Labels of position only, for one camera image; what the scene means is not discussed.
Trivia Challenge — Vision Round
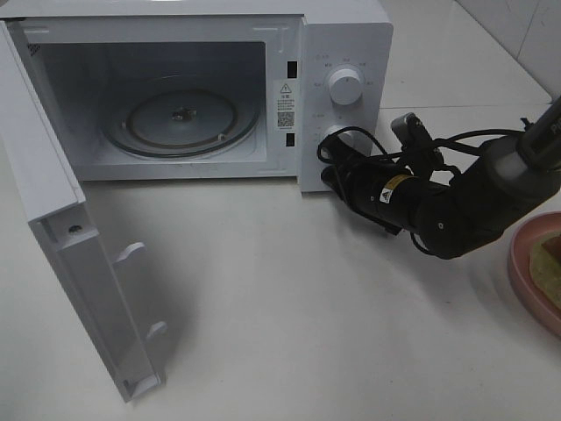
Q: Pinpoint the white microwave oven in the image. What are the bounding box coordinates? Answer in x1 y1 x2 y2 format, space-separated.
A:
1 1 394 193

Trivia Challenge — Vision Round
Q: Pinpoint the black camera cable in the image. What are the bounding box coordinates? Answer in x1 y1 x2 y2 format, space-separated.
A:
316 117 534 255

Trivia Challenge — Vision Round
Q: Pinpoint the glass microwave turntable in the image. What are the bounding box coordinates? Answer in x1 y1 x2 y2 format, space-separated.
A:
100 75 265 159

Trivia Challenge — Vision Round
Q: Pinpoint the white bread sandwich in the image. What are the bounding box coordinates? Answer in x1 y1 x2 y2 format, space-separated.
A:
529 232 560 308

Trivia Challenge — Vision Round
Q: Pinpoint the white upper power knob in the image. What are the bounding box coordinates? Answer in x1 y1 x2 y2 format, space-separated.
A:
327 65 365 106

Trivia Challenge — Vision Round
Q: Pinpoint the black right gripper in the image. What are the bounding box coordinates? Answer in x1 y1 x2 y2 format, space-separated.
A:
316 134 401 235

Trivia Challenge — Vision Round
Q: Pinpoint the white warning label sticker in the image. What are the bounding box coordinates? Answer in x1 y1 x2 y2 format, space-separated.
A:
273 79 300 131

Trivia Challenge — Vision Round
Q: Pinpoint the pink round plate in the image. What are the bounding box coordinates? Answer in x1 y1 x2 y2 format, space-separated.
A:
508 211 560 338

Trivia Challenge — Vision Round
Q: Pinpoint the white microwave door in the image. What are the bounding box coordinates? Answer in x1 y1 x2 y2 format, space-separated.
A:
1 19 167 402

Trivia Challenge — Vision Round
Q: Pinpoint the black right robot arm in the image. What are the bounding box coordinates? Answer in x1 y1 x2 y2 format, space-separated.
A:
316 101 560 260

